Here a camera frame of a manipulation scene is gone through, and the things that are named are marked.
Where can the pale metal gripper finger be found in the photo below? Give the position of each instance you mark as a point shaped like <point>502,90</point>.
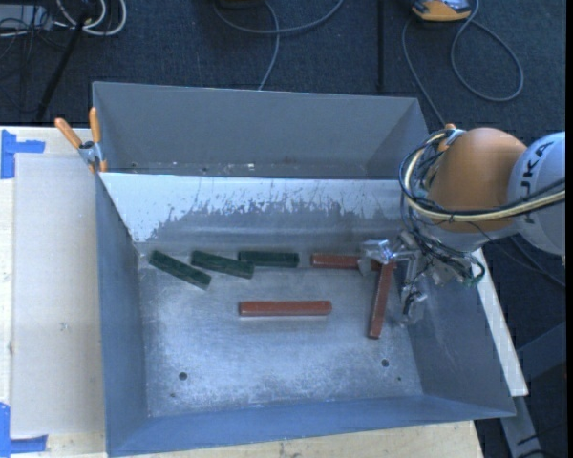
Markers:
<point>368,265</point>
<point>376,247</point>

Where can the red-brown flat block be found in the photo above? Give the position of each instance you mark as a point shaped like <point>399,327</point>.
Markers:
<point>380,303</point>
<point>334,261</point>
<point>284,307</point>

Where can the dark green flat block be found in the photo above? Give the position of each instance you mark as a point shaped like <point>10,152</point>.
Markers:
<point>222,264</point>
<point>268,258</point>
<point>179,269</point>

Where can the grey metal bin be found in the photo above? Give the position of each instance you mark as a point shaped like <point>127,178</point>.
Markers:
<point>277,351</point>

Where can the black cylinder on white bracket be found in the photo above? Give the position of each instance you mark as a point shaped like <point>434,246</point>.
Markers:
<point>413,299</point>

